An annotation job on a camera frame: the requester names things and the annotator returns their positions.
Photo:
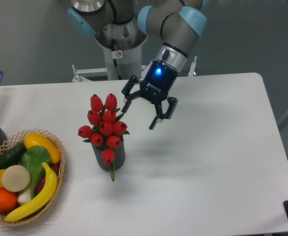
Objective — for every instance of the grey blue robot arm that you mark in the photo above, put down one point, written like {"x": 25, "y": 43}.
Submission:
{"x": 122, "y": 10}

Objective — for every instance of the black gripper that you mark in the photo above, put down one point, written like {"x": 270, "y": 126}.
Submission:
{"x": 157, "y": 84}

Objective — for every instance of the orange fruit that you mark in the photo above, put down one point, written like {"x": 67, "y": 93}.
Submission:
{"x": 8, "y": 200}

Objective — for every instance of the beige round disc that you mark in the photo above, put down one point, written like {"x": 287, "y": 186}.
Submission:
{"x": 15, "y": 178}

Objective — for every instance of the woven wicker basket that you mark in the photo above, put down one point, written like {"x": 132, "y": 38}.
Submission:
{"x": 17, "y": 139}

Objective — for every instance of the green bok choy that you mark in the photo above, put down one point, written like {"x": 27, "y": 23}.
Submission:
{"x": 32, "y": 160}

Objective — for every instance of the red tulip bouquet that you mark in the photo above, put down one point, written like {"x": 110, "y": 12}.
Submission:
{"x": 106, "y": 128}

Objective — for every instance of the yellow banana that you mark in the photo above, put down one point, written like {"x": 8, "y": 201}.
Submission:
{"x": 35, "y": 204}

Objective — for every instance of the dark grey ribbed vase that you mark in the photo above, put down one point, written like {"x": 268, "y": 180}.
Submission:
{"x": 108, "y": 158}

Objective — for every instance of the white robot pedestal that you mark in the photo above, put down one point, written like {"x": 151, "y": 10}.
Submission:
{"x": 122, "y": 42}

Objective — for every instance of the purple red vegetable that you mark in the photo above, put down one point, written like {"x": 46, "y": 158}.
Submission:
{"x": 55, "y": 168}

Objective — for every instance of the green cucumber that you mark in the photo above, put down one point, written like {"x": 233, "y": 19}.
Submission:
{"x": 12, "y": 156}

